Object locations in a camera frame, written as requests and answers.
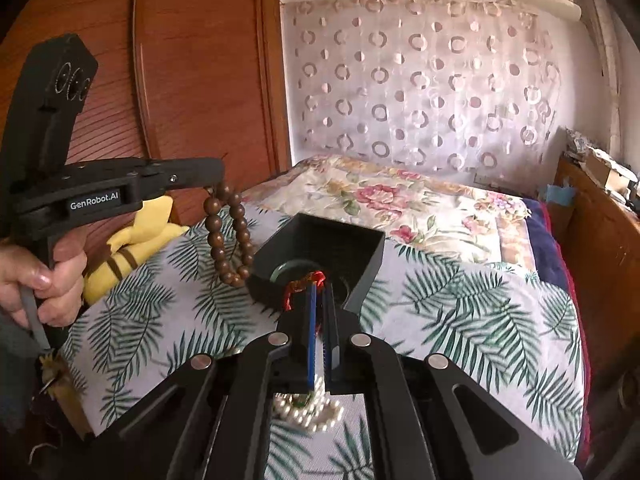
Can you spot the black plastic box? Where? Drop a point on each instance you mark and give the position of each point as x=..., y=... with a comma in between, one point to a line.
x=365, y=255

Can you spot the yellow plush toy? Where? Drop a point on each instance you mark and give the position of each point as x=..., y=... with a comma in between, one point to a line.
x=125, y=255

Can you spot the blue packet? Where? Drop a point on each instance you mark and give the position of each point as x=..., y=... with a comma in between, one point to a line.
x=559, y=195

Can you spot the palm leaf printed sheet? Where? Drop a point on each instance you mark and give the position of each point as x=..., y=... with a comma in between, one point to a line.
x=450, y=305

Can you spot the dark blue blanket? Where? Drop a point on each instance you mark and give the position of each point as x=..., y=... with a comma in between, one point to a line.
x=547, y=245

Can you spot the green jade bangle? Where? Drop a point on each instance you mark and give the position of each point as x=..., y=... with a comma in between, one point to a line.
x=279, y=273

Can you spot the sheer circle pattern curtain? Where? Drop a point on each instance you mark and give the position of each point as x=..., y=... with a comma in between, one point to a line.
x=425, y=85

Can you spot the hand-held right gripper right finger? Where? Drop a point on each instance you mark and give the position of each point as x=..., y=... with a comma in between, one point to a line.
x=331, y=345

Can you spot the dark grey cloth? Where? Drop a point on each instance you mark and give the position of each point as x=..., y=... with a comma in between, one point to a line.
x=12, y=370

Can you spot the person's left hand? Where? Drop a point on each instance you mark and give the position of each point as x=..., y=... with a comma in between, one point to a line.
x=55, y=285

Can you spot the cardboard box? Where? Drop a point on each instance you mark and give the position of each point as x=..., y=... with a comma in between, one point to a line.
x=607, y=170

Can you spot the wooden cabinet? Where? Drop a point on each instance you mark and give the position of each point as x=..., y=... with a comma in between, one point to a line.
x=600, y=265

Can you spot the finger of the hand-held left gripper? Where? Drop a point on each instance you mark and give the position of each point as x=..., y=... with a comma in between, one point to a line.
x=192, y=167

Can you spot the floral quilt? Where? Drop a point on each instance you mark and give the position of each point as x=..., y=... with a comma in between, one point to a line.
x=400, y=200

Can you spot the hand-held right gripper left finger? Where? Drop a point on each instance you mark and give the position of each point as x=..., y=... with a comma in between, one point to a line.
x=312, y=340

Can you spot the wooden wardrobe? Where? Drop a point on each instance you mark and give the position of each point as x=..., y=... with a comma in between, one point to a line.
x=200, y=60

